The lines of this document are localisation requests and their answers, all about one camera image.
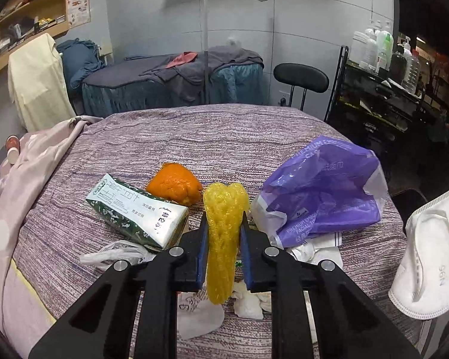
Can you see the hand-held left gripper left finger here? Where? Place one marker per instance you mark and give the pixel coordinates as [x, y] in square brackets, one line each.
[201, 265]

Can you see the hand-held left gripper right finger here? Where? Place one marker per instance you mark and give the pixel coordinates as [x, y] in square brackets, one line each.
[245, 261]

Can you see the yellow foam fruit net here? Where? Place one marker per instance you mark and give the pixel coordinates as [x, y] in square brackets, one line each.
[220, 224]

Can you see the green white tissue pack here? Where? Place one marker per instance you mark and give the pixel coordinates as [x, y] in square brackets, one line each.
[134, 209]

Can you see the purple plastic bag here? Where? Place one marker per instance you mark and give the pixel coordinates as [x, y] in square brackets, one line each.
[321, 194]

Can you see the white face mask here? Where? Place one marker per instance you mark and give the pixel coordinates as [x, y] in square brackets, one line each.
[430, 254]

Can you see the crumpled white tissue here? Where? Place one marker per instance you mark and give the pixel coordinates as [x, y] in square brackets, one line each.
[314, 250]
[247, 303]

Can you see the orange citrus fruit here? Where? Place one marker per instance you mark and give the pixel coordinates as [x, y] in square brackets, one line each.
[174, 185]

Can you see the white plastic wrapper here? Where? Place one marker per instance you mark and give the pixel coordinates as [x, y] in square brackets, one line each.
[112, 254]

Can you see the purple striped blanket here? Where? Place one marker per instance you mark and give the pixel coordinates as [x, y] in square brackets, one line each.
[209, 134]

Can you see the blue skirted massage bed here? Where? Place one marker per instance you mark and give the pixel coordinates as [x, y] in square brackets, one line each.
[232, 82]

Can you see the grey blanket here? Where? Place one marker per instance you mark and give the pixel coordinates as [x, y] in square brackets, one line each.
[194, 73]

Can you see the black chair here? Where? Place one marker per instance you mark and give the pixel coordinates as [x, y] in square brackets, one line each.
[301, 76]

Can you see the black mesh rack cart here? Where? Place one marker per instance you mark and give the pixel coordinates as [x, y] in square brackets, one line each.
[374, 112]

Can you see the pink dotted blanket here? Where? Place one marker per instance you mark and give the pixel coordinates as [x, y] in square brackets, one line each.
[22, 179]

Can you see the red cloth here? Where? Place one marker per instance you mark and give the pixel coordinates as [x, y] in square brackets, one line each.
[183, 59]

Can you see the red white cup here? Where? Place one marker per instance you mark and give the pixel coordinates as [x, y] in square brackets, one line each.
[12, 146]

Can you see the blue cloth pile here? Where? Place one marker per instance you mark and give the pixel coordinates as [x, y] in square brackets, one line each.
[76, 63]

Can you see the white plastic jar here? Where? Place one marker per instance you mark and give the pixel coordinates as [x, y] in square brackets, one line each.
[363, 48]

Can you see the cream cloth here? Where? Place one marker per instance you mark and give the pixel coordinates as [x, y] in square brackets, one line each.
[37, 82]

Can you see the dark bottle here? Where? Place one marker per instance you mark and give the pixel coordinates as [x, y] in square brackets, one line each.
[398, 65]

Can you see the clear plastic bottle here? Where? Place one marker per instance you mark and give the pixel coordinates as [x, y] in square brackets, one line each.
[411, 71]

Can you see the green white bottle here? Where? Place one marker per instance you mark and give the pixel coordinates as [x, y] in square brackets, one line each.
[384, 46]

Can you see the wooden bookshelf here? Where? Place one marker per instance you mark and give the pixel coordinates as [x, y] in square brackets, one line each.
[41, 33]

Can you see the wall poster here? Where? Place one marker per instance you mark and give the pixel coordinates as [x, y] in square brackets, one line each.
[78, 9]

